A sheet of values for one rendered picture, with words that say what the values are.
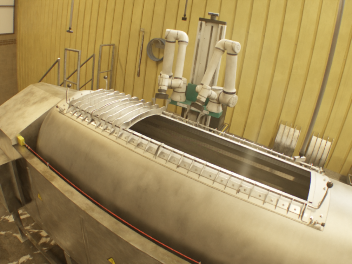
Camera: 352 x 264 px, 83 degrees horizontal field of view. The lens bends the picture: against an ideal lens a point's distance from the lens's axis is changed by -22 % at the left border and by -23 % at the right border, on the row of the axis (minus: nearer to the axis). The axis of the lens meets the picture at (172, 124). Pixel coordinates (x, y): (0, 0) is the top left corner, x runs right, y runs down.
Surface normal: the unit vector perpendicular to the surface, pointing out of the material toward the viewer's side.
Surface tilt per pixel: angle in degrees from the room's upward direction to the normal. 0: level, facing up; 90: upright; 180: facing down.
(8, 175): 90
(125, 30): 90
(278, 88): 90
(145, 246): 0
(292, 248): 50
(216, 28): 90
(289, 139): 73
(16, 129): 21
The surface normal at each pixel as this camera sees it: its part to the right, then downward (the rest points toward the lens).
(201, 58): -0.44, 0.30
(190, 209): -0.33, -0.34
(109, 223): 0.12, -0.91
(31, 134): 0.84, 0.32
